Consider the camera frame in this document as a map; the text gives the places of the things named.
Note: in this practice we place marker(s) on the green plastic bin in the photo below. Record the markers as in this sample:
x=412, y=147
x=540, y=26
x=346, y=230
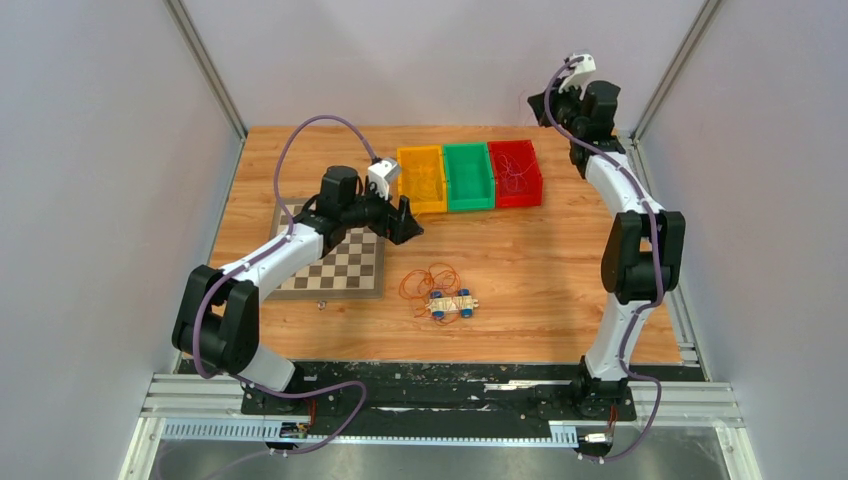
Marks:
x=470, y=178

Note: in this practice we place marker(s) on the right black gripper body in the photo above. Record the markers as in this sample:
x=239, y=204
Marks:
x=565, y=108

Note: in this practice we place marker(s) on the yellow plastic bin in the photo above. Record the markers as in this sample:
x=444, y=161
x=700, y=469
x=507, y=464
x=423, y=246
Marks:
x=423, y=178

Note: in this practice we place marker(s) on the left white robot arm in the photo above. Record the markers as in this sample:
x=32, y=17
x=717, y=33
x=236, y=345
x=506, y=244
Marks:
x=218, y=318

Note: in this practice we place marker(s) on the aluminium frame post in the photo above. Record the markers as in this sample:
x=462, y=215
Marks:
x=698, y=28
x=192, y=38

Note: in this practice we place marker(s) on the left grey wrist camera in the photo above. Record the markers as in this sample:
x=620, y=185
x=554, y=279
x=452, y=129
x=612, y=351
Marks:
x=380, y=176

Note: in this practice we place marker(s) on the wooden toy car blue wheels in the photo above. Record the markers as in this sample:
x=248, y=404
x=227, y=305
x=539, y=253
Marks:
x=440, y=305

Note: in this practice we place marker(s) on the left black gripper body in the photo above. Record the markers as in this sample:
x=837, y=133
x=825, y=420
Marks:
x=372, y=212

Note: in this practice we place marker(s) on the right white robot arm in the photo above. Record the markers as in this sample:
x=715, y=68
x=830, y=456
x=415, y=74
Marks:
x=642, y=257

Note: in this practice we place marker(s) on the wooden chessboard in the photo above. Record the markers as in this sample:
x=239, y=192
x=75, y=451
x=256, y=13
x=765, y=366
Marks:
x=353, y=270

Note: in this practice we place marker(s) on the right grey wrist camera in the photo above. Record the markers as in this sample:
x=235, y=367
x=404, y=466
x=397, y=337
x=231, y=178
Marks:
x=579, y=68

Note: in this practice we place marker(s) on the red plastic bin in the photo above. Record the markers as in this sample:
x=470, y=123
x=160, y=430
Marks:
x=518, y=178

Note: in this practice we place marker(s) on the right aluminium frame post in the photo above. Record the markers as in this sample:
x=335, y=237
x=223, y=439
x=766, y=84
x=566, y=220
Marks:
x=698, y=28

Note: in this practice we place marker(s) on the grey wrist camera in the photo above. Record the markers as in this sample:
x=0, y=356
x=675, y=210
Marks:
x=380, y=176
x=579, y=68

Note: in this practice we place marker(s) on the left aluminium frame post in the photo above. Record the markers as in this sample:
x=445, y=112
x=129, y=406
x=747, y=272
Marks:
x=192, y=38

